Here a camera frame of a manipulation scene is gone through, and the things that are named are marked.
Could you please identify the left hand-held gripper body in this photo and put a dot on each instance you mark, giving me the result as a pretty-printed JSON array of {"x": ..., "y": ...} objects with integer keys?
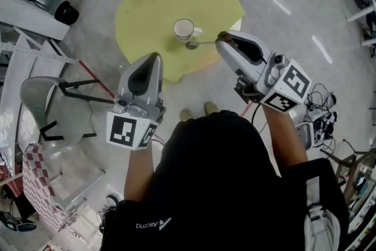
[{"x": 123, "y": 130}]

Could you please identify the white and grey device box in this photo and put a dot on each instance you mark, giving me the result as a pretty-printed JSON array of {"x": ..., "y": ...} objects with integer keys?
[{"x": 304, "y": 132}]

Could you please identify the white cup with dark rim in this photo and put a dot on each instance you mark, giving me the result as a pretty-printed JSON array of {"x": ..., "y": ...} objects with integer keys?
[{"x": 183, "y": 28}]

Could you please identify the person's black shirt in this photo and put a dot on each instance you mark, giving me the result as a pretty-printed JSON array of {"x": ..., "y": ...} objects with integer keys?
[{"x": 217, "y": 185}]

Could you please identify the black trash bin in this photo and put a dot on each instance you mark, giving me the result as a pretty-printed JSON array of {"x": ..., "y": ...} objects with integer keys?
[{"x": 67, "y": 12}]

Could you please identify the small metal spoon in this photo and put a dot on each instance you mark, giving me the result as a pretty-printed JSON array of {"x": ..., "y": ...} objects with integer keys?
[{"x": 192, "y": 45}]

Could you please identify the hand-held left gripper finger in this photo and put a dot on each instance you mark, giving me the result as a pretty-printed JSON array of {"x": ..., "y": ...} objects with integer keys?
[
  {"x": 157, "y": 85},
  {"x": 141, "y": 76}
]

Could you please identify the grey chair with black frame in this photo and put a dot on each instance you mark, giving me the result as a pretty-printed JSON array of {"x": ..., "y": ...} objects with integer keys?
[{"x": 73, "y": 114}]

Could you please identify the yellow-green tablecloth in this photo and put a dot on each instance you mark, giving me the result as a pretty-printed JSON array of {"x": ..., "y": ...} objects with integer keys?
[{"x": 147, "y": 23}]

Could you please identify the person's left forearm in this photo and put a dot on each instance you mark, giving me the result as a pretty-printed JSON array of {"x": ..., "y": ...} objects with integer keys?
[{"x": 138, "y": 173}]

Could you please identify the grey and white bag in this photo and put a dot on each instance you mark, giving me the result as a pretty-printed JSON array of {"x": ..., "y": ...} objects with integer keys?
[{"x": 321, "y": 229}]

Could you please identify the woven rattan stand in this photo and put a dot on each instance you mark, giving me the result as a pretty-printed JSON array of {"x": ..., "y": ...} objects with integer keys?
[{"x": 352, "y": 164}]

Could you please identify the white metal bench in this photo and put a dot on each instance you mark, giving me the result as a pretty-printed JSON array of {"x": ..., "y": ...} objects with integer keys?
[{"x": 76, "y": 179}]

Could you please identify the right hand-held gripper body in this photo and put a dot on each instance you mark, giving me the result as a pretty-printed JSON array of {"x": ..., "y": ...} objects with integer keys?
[{"x": 289, "y": 86}]

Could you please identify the person's right forearm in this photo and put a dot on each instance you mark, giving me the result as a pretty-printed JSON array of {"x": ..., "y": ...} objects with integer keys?
[{"x": 286, "y": 141}]

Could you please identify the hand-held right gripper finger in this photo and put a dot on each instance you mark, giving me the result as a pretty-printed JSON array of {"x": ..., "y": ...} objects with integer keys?
[
  {"x": 252, "y": 38},
  {"x": 235, "y": 58}
]

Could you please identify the person's left shoe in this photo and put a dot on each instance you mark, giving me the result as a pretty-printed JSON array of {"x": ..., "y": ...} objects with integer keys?
[{"x": 185, "y": 114}]

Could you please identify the person's shoe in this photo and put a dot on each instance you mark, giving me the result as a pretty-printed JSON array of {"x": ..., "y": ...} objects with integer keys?
[
  {"x": 185, "y": 114},
  {"x": 211, "y": 108}
]

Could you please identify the person's right shoe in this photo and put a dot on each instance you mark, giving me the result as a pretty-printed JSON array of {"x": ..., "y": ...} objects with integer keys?
[{"x": 211, "y": 108}]

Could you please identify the white perforated metal rack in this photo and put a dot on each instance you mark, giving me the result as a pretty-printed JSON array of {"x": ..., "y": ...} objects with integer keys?
[{"x": 29, "y": 47}]

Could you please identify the red and white checkered cloth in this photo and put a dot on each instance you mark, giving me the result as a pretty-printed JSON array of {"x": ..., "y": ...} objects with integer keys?
[{"x": 38, "y": 185}]

